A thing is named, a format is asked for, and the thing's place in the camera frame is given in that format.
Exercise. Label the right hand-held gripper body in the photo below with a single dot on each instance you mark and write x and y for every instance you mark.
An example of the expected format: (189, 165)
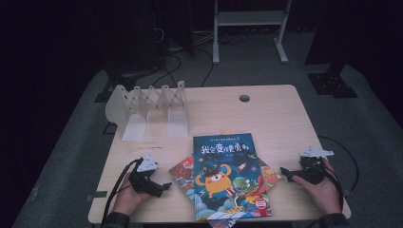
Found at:
(312, 172)

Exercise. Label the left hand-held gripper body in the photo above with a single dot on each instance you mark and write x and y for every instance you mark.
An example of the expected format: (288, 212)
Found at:
(142, 182)

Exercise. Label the white expandable book rack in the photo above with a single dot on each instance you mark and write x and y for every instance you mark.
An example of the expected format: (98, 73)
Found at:
(134, 126)

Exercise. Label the white caterpillar picture book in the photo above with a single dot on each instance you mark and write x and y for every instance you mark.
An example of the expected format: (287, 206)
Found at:
(221, 218)

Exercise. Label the blue monster picture book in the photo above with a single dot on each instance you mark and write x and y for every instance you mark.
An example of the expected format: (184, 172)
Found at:
(221, 152)

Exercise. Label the person's left hand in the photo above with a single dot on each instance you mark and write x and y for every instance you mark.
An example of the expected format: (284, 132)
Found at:
(128, 199)

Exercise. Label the person's right hand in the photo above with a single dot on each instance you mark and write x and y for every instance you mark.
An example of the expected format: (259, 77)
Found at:
(324, 196)

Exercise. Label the grey table grommet hole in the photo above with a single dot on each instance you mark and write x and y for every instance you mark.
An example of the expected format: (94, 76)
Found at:
(244, 98)

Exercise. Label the black stand with base plate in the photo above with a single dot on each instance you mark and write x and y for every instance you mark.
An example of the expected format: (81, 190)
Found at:
(331, 84)
(100, 96)

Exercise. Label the white metal desk frame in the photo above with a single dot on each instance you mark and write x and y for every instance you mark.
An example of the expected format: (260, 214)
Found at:
(250, 18)

